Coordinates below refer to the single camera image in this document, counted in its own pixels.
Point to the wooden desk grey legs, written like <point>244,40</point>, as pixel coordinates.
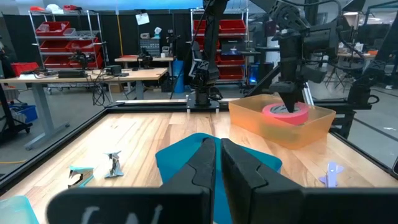
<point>140,74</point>

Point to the white paper note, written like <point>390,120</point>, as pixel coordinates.
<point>142,18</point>

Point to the red bin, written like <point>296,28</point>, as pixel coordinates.
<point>25,68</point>

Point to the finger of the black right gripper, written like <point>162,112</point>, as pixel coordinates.
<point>287,93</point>

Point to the blue crate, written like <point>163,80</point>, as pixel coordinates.
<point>26,112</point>

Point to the translucent orange plastic bin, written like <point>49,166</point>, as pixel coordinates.
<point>248,121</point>

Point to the pink tape roll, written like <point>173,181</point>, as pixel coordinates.
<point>298,119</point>

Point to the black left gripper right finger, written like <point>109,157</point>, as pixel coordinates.
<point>264,202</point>

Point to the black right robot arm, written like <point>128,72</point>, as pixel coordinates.
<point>214,37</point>

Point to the blue barrel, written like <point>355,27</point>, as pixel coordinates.
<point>178,77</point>

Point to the light blue staple remover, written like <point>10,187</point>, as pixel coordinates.
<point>114,165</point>
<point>81,175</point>

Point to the purple staple remover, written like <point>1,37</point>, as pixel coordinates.
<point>332,174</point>

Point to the translucent green plastic bin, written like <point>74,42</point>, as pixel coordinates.
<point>15,211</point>

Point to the black background robot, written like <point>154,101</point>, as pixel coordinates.
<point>82,59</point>

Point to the teal plastic bin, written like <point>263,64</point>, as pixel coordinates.
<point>174,158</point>

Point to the small wooden table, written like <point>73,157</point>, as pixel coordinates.
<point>130,59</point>

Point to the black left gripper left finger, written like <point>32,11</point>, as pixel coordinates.
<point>186,199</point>

